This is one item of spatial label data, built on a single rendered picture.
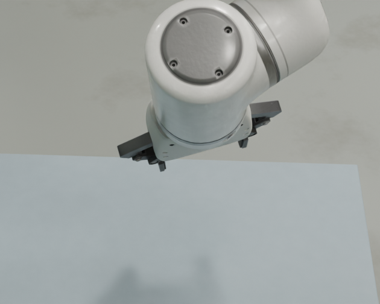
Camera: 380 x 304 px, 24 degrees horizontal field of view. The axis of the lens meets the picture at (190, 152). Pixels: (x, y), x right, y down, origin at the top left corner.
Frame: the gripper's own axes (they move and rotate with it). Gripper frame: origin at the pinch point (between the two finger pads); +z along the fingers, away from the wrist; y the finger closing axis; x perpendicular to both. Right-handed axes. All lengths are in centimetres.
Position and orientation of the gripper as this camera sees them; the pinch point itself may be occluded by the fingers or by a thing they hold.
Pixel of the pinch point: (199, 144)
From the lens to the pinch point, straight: 95.5
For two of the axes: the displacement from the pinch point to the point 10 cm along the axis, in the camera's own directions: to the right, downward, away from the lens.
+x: 2.8, 9.4, -2.1
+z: 0.1, 2.2, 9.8
